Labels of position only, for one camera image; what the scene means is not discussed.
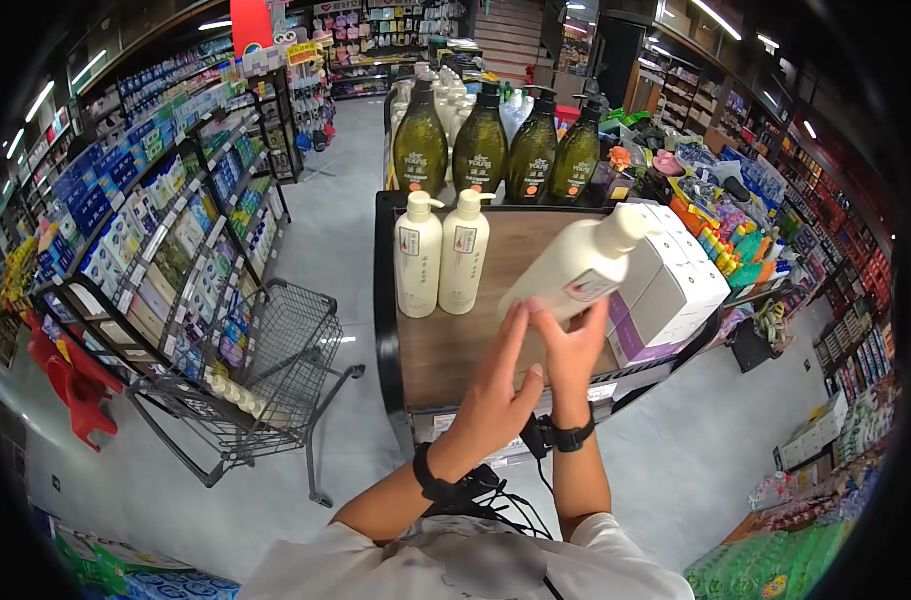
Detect black wrist band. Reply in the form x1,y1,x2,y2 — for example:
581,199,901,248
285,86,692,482
519,408,598,461
412,441,503,519

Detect red plastic stools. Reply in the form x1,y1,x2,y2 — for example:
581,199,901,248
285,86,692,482
22,309,127,454

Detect white and purple box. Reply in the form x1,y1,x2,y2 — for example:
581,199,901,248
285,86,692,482
609,223,710,331
635,201,688,245
609,258,733,369

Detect display stand of mixed goods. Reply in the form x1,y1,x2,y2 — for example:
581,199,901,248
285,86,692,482
594,103,805,376

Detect group of white bottles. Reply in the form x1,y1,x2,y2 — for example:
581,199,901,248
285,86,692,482
386,63,535,185

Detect dark green pump bottle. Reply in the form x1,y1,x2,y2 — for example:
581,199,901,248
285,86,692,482
451,80,511,198
391,78,450,198
547,100,604,204
504,85,560,206

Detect stack of white cartons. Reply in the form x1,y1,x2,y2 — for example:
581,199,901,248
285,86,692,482
772,390,851,474

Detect grey wire shopping cart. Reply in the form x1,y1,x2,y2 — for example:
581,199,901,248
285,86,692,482
124,278,367,510

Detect person's right thumb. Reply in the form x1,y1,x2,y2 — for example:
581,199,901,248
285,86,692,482
527,297,571,342

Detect red hanging sign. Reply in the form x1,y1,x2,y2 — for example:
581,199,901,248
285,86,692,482
229,0,276,59

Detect cream lotion bottle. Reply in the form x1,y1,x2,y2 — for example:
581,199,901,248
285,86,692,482
496,202,653,329

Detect staircase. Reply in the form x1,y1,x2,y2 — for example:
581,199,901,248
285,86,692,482
473,0,548,85

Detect cream pump bottle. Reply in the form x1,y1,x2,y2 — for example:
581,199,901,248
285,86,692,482
437,188,497,316
394,190,446,320

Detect person's right hand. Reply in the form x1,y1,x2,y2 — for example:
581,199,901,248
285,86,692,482
526,297,611,432

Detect person's left thumb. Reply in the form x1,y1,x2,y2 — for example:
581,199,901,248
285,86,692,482
512,363,547,412

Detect person's left hand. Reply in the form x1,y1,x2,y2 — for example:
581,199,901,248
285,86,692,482
430,300,547,483

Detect full shop shelf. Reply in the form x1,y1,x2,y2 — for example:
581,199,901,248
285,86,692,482
0,36,307,380
626,41,901,410
275,0,473,103

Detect person's left index finger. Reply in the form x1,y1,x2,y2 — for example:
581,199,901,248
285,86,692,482
499,300,533,378

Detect person's body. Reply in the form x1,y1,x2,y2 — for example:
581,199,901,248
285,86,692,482
236,513,697,600

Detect person's right fingers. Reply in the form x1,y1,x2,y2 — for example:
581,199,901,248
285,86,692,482
568,297,611,346

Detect person's left fingers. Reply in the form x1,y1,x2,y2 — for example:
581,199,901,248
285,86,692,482
472,315,512,380

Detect wooden display table black rim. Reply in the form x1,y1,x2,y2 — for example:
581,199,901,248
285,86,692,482
372,189,727,455

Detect stack of blue green packs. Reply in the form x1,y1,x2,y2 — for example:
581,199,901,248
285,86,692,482
49,523,242,600

